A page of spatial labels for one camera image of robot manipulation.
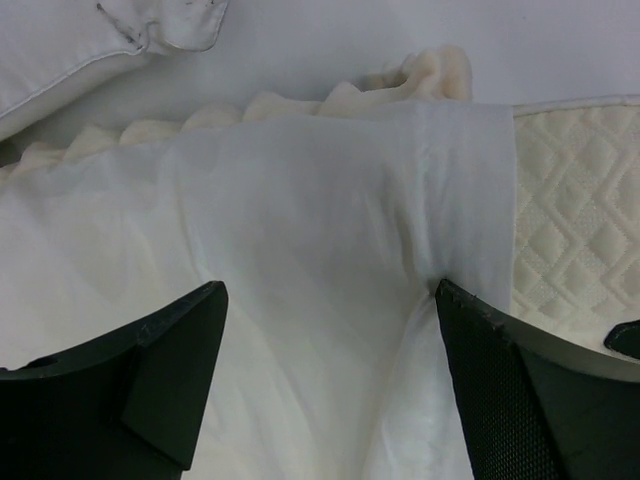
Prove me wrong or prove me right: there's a cream yellow-edged pillow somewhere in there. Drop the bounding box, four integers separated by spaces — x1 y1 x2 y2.
511 96 639 361

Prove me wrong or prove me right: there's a grey plush cream-frilled pillowcase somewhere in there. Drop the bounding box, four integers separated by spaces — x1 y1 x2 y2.
1 45 515 479

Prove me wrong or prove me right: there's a white plain pillow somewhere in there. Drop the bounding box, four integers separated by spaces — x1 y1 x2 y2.
1 1 228 139

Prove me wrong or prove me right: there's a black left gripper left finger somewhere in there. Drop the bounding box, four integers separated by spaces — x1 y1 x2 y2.
1 282 229 471

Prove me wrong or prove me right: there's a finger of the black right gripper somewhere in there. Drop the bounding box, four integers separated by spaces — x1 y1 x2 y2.
603 320 640 360

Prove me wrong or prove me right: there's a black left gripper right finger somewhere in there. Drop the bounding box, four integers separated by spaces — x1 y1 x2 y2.
435 280 639 479

